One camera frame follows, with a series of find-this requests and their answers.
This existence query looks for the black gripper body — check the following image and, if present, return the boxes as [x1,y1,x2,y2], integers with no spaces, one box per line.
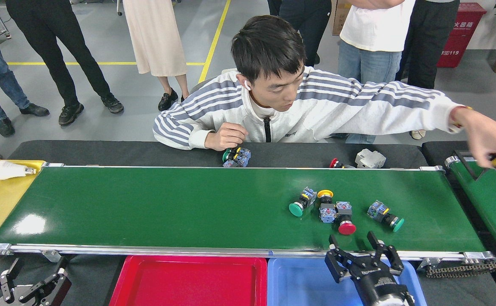
[350,255,410,298]

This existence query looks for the yellow push button switch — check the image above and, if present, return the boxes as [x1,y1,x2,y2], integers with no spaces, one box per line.
[317,190,337,224]

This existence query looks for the white circuit breaker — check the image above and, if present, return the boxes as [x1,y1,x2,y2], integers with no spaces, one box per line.
[355,148,387,169]

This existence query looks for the blue plastic tray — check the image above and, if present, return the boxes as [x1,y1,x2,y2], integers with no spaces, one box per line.
[267,257,428,306]

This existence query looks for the red plastic tray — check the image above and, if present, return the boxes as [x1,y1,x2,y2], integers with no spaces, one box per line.
[109,255,268,306]

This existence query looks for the person's left hand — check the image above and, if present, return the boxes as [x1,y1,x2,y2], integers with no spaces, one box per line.
[465,113,496,175]

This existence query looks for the person's right hand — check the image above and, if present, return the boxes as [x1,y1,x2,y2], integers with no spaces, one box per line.
[204,123,249,152]

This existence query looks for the white light bulb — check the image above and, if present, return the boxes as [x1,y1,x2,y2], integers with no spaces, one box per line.
[0,161,37,180]

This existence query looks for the grey office chair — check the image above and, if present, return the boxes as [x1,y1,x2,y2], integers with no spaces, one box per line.
[190,68,238,95]

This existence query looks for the red fire equipment box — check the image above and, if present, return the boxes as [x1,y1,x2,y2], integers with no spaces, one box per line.
[437,2,487,68]

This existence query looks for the cardboard box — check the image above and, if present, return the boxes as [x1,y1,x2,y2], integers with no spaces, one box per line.
[332,0,352,36]

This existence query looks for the conveyor drive chain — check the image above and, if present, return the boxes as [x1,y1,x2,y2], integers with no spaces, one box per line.
[425,261,496,279]

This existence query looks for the black guide bracket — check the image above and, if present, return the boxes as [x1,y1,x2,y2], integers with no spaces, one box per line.
[454,150,488,181]

